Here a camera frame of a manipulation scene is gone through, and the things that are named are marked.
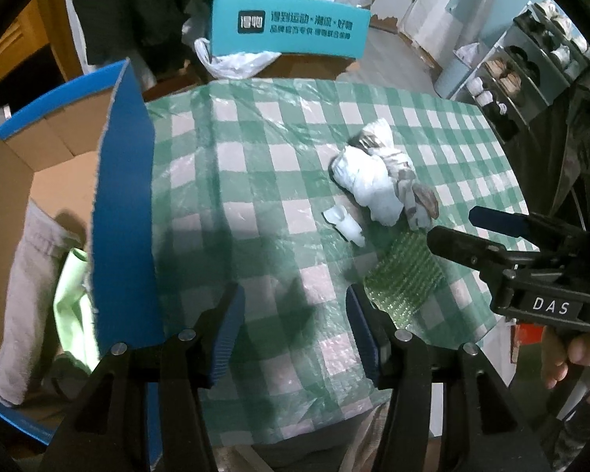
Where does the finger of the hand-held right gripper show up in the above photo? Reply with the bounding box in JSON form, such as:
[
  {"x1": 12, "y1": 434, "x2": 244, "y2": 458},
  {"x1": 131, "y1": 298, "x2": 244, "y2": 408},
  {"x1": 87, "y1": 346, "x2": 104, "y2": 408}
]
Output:
[
  {"x1": 469, "y1": 206, "x2": 585, "y2": 253},
  {"x1": 427, "y1": 226, "x2": 523, "y2": 272}
]

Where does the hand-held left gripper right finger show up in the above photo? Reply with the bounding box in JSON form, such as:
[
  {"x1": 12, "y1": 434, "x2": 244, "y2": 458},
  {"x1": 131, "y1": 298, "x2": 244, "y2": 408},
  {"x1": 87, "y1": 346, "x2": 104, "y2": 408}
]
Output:
[{"x1": 345, "y1": 284, "x2": 542, "y2": 472}]

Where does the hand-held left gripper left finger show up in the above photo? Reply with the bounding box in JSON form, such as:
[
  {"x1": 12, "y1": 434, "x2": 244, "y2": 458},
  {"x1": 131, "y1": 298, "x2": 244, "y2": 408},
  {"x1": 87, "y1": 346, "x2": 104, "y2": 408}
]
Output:
[{"x1": 39, "y1": 282, "x2": 247, "y2": 472}]

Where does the clear bubble wrap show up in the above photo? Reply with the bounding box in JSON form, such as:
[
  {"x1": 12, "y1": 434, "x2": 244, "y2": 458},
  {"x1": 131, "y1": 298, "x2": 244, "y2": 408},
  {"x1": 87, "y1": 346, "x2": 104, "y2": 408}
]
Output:
[{"x1": 364, "y1": 231, "x2": 443, "y2": 328}]

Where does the patterned white cloth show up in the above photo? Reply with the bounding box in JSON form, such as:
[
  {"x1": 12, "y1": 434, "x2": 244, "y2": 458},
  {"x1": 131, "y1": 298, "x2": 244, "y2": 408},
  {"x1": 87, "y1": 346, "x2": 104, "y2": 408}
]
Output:
[{"x1": 349, "y1": 120, "x2": 441, "y2": 231}]

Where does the small white plastic piece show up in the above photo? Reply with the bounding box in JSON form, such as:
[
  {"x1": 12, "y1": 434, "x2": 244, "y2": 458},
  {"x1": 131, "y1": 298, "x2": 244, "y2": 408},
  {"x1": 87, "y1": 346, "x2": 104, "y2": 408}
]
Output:
[{"x1": 323, "y1": 206, "x2": 367, "y2": 247}]

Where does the light green cloth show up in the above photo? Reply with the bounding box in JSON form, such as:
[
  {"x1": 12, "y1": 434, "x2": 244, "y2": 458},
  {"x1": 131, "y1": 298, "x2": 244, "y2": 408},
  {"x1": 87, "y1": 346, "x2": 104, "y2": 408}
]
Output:
[{"x1": 53, "y1": 248, "x2": 101, "y2": 372}]

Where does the blue cardboard box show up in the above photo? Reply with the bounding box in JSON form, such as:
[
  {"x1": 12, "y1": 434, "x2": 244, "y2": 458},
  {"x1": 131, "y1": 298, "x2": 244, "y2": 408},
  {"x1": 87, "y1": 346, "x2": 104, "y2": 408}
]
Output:
[{"x1": 0, "y1": 58, "x2": 167, "y2": 472}]

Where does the black sock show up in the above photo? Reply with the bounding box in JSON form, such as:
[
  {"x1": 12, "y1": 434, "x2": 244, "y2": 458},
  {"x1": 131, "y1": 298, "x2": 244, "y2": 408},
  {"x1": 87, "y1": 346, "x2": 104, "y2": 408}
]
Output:
[{"x1": 49, "y1": 356, "x2": 96, "y2": 401}]

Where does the grey cloth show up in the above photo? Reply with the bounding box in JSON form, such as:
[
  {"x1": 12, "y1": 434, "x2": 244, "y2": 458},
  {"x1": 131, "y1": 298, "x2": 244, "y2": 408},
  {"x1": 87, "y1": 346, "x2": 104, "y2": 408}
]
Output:
[{"x1": 0, "y1": 201, "x2": 87, "y2": 408}]

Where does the person's right hand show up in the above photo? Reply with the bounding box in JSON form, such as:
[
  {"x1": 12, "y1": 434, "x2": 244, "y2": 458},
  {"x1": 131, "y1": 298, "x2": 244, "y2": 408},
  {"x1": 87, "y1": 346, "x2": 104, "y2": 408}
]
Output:
[{"x1": 541, "y1": 327, "x2": 590, "y2": 390}]

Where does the red object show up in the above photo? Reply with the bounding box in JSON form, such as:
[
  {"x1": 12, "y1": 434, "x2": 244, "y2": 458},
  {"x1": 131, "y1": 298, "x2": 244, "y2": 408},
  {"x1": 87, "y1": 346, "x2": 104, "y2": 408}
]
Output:
[{"x1": 514, "y1": 324, "x2": 542, "y2": 362}]

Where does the group of shoes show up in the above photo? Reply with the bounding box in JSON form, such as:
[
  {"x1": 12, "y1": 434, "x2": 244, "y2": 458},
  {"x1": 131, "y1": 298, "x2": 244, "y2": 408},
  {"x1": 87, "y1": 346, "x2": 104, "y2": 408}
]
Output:
[{"x1": 465, "y1": 2, "x2": 586, "y2": 138}]

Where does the light blue bin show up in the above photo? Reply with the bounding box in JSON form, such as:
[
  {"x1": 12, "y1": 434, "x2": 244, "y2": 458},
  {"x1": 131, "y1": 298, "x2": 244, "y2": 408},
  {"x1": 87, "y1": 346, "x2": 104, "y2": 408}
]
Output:
[{"x1": 435, "y1": 42, "x2": 492, "y2": 101}]

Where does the grey shoe rack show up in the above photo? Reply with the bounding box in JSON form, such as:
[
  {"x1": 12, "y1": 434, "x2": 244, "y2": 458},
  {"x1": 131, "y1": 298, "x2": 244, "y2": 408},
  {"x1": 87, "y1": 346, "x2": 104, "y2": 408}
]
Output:
[{"x1": 452, "y1": 0, "x2": 590, "y2": 138}]

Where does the green checked tablecloth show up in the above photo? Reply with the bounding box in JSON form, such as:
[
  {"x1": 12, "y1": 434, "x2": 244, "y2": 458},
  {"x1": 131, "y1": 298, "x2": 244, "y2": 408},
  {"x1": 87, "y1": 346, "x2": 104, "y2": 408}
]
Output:
[{"x1": 142, "y1": 77, "x2": 527, "y2": 428}]

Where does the white door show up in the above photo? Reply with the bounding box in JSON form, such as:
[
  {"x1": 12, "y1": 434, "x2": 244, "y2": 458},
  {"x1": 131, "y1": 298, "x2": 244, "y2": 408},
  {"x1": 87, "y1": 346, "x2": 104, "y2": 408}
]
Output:
[{"x1": 398, "y1": 0, "x2": 502, "y2": 55}]

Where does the white plastic bag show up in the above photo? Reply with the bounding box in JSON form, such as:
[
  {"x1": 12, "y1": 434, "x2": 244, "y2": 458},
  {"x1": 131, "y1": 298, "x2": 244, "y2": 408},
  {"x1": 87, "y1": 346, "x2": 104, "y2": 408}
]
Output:
[{"x1": 194, "y1": 37, "x2": 278, "y2": 79}]

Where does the teal printed box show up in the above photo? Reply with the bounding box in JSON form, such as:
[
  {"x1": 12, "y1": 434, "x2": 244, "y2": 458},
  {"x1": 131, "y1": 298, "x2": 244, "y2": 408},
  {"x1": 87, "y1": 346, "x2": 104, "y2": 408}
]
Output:
[{"x1": 210, "y1": 0, "x2": 372, "y2": 57}]

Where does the black coat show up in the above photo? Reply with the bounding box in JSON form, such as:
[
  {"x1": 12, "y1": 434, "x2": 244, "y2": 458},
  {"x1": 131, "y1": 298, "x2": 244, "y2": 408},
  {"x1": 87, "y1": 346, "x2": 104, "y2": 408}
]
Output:
[{"x1": 74, "y1": 0, "x2": 188, "y2": 67}]

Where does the wooden wardrobe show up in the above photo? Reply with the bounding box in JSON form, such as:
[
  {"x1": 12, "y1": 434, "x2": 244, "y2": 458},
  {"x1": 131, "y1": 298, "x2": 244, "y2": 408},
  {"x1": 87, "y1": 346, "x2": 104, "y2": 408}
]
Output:
[{"x1": 0, "y1": 0, "x2": 84, "y2": 124}]

